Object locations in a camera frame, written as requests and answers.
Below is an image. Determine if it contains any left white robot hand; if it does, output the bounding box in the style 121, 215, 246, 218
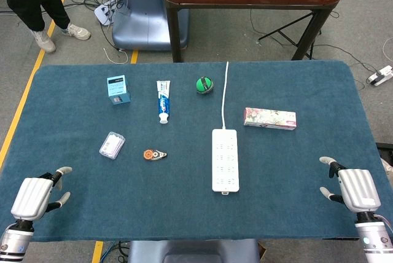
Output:
10, 166, 73, 221

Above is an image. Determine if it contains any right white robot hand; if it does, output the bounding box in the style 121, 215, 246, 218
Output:
319, 156, 381, 214

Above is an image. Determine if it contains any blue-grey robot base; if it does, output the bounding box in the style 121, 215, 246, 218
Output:
112, 0, 190, 51

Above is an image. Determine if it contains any white floor power strip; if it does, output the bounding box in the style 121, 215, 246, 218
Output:
367, 65, 393, 87

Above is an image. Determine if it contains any white floor strip with plugs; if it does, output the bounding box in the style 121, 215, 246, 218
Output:
93, 0, 123, 26

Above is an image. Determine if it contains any clear plastic floss box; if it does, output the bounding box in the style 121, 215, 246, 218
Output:
99, 131, 126, 160

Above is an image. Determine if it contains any floral toothpaste carton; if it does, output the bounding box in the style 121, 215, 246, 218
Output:
243, 107, 297, 131

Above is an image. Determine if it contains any orange correction tape dispenser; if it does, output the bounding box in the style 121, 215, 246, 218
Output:
143, 149, 168, 162

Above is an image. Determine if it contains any light blue small carton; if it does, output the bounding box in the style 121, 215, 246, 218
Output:
106, 74, 131, 106

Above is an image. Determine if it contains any blue tablecloth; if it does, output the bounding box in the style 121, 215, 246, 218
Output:
0, 61, 391, 242

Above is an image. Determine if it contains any blue white toothpaste tube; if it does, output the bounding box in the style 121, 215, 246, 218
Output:
156, 80, 171, 125

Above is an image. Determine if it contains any blue-grey robot torso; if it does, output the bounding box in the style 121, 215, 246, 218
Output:
127, 238, 262, 263

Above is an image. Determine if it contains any green ball with black band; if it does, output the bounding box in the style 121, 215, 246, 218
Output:
196, 76, 214, 95

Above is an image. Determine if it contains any thin black floor cable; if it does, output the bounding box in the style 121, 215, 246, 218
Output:
250, 9, 374, 73

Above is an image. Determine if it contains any loose white floor cable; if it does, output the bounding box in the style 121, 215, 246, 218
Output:
103, 47, 129, 65

